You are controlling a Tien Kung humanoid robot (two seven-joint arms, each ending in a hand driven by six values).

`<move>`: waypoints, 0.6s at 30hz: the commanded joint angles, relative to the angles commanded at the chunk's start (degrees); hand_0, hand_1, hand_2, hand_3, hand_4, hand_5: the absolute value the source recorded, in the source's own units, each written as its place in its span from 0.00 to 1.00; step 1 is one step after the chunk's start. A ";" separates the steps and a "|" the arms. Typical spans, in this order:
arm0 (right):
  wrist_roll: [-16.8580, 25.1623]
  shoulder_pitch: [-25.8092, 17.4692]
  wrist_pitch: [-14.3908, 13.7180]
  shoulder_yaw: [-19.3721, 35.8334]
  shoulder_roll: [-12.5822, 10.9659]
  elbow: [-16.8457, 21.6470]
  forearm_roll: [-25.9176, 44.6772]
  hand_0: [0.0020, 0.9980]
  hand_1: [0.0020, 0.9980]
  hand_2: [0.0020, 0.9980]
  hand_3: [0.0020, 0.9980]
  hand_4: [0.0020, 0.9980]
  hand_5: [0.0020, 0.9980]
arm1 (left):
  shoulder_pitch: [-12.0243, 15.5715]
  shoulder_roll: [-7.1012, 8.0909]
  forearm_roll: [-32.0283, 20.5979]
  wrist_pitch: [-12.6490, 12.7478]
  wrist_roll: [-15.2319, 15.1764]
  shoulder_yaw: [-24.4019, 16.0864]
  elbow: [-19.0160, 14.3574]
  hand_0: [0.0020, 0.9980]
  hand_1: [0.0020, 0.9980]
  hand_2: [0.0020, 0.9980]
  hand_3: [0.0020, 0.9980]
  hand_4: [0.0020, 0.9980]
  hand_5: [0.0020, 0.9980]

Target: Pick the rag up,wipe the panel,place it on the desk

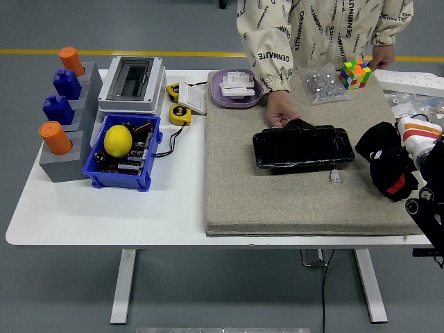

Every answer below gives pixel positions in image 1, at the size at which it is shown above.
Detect person's left hand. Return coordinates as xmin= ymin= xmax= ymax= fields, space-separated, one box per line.
xmin=366 ymin=46 xmax=396 ymax=72

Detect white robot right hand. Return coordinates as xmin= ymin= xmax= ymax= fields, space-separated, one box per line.
xmin=367 ymin=117 xmax=444 ymax=160

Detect person's right hand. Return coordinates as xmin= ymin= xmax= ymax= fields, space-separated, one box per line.
xmin=265 ymin=92 xmax=301 ymax=129

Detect black rag red tag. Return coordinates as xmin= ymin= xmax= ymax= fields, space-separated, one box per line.
xmin=355 ymin=121 xmax=420 ymax=202

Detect white switch plate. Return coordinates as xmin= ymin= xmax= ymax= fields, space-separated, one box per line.
xmin=177 ymin=82 xmax=207 ymax=115

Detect grey circuit breaker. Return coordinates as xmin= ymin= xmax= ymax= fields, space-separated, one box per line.
xmin=429 ymin=110 xmax=444 ymax=130

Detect colourful puzzle cube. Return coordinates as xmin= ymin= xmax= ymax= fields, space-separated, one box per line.
xmin=338 ymin=59 xmax=373 ymax=91

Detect clear bags of washers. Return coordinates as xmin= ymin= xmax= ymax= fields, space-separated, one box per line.
xmin=383 ymin=89 xmax=444 ymax=121

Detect white power strip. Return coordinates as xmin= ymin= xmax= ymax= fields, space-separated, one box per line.
xmin=374 ymin=69 xmax=444 ymax=98

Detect clear bag metal nuts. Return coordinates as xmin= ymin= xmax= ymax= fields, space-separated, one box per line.
xmin=298 ymin=67 xmax=352 ymax=106

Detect person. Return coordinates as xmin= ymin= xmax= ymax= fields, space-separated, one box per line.
xmin=236 ymin=0 xmax=414 ymax=94

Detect purple tray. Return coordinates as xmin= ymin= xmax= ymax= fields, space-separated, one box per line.
xmin=210 ymin=69 xmax=264 ymax=110

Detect beige mat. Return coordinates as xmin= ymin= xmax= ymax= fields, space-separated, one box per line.
xmin=203 ymin=71 xmax=431 ymax=238

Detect yellow tape measure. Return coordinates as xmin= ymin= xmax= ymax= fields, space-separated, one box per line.
xmin=169 ymin=103 xmax=192 ymax=126
xmin=165 ymin=83 xmax=181 ymax=103

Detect brown cylinder capacitor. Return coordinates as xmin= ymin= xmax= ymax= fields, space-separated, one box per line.
xmin=133 ymin=119 xmax=154 ymax=135

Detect dark circuit board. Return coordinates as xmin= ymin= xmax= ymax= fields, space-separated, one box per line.
xmin=102 ymin=130 xmax=155 ymax=174

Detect white table leg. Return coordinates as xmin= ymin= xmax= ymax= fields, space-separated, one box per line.
xmin=110 ymin=248 xmax=138 ymax=325
xmin=353 ymin=248 xmax=388 ymax=324

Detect yellow lemon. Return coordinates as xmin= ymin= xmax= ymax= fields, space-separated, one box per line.
xmin=103 ymin=125 xmax=133 ymax=159

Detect blue plastic bin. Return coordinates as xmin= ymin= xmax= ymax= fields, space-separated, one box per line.
xmin=82 ymin=113 xmax=163 ymax=193

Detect orange cylinder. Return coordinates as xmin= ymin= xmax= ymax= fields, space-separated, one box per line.
xmin=38 ymin=121 xmax=73 ymax=156
xmin=58 ymin=46 xmax=85 ymax=77

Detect blue block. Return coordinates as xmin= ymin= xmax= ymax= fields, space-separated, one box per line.
xmin=42 ymin=94 xmax=75 ymax=126
xmin=52 ymin=68 xmax=83 ymax=101

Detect grey stepped holder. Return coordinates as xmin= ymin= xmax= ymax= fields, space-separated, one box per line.
xmin=38 ymin=61 xmax=104 ymax=183

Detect white switch parts stack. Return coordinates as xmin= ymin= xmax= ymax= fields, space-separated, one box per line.
xmin=219 ymin=70 xmax=257 ymax=101

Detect black wire pair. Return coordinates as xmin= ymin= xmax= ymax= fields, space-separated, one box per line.
xmin=152 ymin=123 xmax=185 ymax=157

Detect metal floor bracket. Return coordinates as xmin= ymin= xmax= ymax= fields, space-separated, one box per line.
xmin=300 ymin=248 xmax=330 ymax=267

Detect grey white enclosure box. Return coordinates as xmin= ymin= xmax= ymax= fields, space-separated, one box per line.
xmin=97 ymin=55 xmax=166 ymax=116

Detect black floor cable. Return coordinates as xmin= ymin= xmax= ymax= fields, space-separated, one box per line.
xmin=321 ymin=248 xmax=336 ymax=333

